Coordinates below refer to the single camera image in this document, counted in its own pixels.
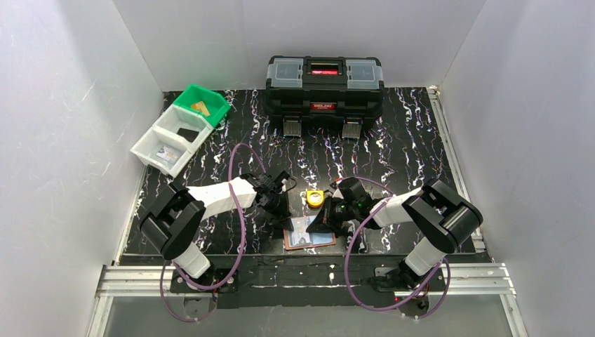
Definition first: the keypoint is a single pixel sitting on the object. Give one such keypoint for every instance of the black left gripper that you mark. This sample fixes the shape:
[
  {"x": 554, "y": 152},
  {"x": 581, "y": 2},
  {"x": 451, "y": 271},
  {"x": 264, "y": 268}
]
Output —
[{"x": 279, "y": 210}]

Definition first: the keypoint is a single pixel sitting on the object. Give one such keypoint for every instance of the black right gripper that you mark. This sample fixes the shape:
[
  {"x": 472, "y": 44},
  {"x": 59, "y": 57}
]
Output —
[{"x": 328, "y": 215}]

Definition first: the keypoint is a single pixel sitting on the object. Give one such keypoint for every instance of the white blue credit card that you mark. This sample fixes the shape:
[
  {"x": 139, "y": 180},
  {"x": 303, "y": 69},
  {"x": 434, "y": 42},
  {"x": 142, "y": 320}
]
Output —
[{"x": 299, "y": 235}]

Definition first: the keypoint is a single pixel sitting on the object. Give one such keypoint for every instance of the pink leather card holder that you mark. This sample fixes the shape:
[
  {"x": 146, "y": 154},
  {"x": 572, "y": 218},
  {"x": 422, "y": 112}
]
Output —
[{"x": 318, "y": 239}]

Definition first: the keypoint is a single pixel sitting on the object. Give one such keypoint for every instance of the black credit card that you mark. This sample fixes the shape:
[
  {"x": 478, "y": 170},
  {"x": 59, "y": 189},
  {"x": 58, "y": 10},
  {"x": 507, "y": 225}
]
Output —
[{"x": 188, "y": 134}]

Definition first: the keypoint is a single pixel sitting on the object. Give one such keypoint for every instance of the white striped credit card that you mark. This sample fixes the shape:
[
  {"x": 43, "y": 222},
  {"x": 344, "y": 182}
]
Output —
[{"x": 169, "y": 154}]

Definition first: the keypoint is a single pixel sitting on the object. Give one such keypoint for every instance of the orange credit card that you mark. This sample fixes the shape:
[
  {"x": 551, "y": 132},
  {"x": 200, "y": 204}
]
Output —
[
  {"x": 201, "y": 109},
  {"x": 204, "y": 106}
]

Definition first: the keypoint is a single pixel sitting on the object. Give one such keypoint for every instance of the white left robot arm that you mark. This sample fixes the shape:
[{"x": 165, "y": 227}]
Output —
[{"x": 173, "y": 219}]

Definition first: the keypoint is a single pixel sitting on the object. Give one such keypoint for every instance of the yellow tape measure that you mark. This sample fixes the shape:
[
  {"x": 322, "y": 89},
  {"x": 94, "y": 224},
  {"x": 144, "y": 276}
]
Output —
[{"x": 315, "y": 198}]

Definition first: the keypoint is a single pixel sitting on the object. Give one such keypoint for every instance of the white bin near green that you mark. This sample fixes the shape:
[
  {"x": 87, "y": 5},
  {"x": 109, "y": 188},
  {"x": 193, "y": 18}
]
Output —
[{"x": 190, "y": 126}]

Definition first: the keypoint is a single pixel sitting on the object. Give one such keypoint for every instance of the green plastic bin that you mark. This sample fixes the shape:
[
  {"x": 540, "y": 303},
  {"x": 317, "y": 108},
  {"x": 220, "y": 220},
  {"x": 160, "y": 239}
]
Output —
[{"x": 210, "y": 105}]

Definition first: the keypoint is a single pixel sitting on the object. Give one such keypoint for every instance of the black toolbox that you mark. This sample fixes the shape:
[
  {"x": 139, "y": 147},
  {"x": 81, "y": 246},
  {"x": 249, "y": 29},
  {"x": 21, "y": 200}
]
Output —
[{"x": 340, "y": 93}]

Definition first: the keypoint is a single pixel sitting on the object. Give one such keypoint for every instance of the white bin front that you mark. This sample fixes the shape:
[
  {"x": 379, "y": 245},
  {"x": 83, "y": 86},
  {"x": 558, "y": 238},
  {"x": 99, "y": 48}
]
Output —
[{"x": 146, "y": 147}]

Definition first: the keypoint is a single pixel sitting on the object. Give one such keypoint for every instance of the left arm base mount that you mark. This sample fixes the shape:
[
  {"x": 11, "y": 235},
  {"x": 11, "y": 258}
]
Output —
[{"x": 213, "y": 275}]

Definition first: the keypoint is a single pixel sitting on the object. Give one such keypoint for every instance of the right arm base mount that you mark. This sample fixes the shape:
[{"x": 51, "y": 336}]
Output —
[{"x": 390, "y": 280}]

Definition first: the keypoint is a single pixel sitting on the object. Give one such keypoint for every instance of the aluminium frame rail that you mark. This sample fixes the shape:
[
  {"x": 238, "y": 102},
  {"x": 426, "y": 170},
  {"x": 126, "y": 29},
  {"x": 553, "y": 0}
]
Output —
[{"x": 288, "y": 284}]

